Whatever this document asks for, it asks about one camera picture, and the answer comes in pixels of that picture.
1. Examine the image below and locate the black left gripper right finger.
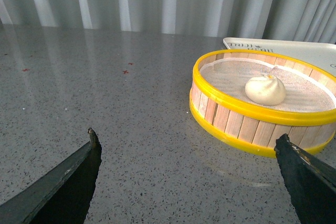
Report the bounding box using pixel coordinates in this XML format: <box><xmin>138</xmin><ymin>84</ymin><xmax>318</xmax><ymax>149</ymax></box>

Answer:
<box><xmin>275</xmin><ymin>134</ymin><xmax>335</xmax><ymax>223</ymax></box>

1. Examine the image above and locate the grey pleated curtain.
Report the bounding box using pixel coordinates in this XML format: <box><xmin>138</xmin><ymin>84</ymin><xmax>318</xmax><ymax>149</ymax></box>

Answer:
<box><xmin>1</xmin><ymin>0</ymin><xmax>335</xmax><ymax>44</ymax></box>

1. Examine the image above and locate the yellow-rimmed wooden steamer basket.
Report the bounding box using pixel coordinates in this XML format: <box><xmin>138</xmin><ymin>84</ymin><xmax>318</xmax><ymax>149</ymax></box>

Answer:
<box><xmin>190</xmin><ymin>49</ymin><xmax>335</xmax><ymax>157</ymax></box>

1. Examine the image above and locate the white rectangular tray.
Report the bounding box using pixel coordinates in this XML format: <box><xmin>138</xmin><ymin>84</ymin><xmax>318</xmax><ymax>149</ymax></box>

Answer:
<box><xmin>223</xmin><ymin>37</ymin><xmax>335</xmax><ymax>76</ymax></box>

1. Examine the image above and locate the white steamed bun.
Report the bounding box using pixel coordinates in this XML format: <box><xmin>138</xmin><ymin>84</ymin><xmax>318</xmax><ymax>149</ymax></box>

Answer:
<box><xmin>245</xmin><ymin>74</ymin><xmax>286</xmax><ymax>106</ymax></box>

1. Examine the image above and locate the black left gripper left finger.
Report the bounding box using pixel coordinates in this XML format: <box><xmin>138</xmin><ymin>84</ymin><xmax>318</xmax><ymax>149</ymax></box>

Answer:
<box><xmin>1</xmin><ymin>128</ymin><xmax>102</xmax><ymax>223</ymax></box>

